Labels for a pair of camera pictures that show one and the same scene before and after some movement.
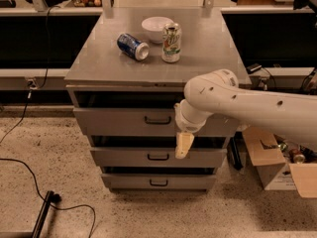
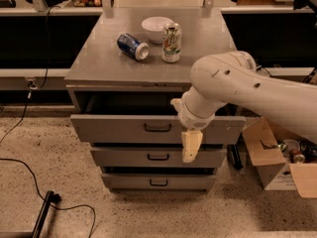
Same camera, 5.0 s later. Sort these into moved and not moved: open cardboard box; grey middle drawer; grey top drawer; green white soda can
Moved: grey top drawer
Not moved: green white soda can; open cardboard box; grey middle drawer
